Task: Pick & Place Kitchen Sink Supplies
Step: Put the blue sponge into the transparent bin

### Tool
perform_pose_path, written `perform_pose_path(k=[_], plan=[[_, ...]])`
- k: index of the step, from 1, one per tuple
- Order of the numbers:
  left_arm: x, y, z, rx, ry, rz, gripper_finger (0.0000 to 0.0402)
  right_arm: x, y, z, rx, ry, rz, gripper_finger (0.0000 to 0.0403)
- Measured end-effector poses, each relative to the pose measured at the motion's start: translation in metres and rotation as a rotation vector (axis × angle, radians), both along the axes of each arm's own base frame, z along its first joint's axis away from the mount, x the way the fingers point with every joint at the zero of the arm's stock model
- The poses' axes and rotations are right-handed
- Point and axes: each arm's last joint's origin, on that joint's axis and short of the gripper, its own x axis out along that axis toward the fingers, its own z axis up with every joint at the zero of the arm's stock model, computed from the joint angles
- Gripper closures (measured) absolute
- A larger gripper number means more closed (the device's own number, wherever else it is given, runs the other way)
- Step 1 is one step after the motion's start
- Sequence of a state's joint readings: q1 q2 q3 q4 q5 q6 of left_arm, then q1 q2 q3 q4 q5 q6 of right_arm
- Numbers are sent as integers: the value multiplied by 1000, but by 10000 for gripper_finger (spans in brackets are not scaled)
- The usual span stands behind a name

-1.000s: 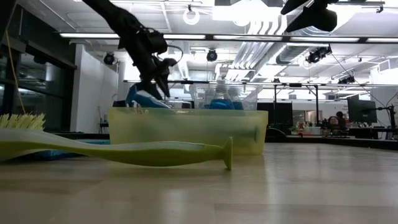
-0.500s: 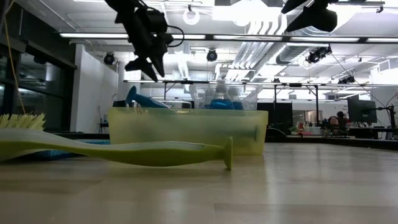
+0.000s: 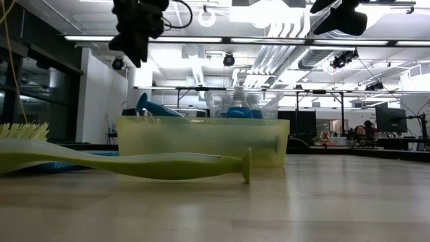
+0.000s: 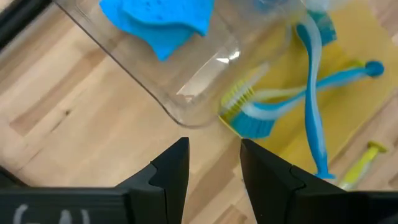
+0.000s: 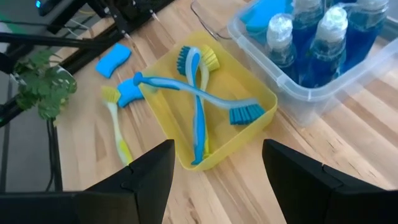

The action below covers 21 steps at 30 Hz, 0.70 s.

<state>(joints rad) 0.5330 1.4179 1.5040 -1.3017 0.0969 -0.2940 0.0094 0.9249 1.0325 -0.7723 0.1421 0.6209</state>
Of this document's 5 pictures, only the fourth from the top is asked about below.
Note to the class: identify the blue cellulose sponge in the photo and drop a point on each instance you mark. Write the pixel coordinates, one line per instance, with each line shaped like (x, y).
(164, 46)
(155, 15)

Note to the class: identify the yellow translucent plastic bin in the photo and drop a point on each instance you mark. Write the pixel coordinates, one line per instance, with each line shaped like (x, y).
(351, 102)

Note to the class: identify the green white dish brush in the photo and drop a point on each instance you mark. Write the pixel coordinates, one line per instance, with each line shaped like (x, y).
(236, 99)
(360, 165)

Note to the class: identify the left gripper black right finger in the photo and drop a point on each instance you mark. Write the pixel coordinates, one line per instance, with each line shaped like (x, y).
(273, 193)

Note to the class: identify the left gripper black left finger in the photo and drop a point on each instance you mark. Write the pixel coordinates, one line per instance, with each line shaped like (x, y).
(168, 174)

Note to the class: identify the clear shallow plastic bin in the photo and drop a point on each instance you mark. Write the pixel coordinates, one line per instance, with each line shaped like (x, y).
(186, 87)

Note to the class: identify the blue white dish brush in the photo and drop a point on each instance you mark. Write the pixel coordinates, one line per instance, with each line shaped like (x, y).
(314, 130)
(253, 127)

